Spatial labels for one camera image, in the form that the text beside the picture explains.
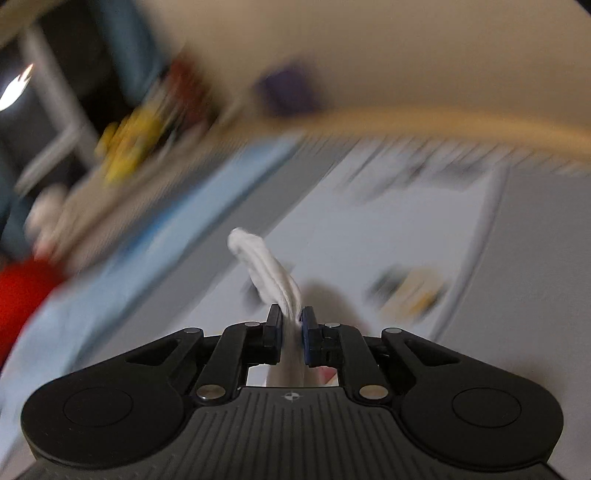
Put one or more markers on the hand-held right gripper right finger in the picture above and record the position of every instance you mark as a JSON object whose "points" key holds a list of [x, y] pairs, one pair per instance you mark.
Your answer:
{"points": [[307, 333]]}

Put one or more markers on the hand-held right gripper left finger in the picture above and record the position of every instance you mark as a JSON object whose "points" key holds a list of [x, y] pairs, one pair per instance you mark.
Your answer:
{"points": [[275, 328]]}

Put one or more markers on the white garment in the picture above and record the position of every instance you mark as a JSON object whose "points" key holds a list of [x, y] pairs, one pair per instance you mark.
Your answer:
{"points": [[264, 265]]}

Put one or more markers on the grey printed blanket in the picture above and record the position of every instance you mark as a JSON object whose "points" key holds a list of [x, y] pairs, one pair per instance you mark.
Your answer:
{"points": [[378, 230]]}

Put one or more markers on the light blue cloth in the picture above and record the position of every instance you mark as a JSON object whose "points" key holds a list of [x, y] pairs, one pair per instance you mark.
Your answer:
{"points": [[97, 295]]}

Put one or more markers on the yellow object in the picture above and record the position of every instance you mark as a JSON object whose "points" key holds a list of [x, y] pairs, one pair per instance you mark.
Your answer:
{"points": [[127, 143]]}

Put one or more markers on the purple object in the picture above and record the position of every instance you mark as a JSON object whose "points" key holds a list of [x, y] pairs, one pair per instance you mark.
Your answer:
{"points": [[288, 90]]}

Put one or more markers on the red round object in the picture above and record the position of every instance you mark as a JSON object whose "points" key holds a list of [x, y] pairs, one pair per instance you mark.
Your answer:
{"points": [[23, 304]]}

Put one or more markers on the wooden bed frame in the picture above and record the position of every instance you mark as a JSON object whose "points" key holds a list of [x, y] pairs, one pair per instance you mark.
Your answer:
{"points": [[438, 121]]}

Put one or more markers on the white frame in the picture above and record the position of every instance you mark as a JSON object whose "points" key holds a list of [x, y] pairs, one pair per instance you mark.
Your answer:
{"points": [[62, 101]]}

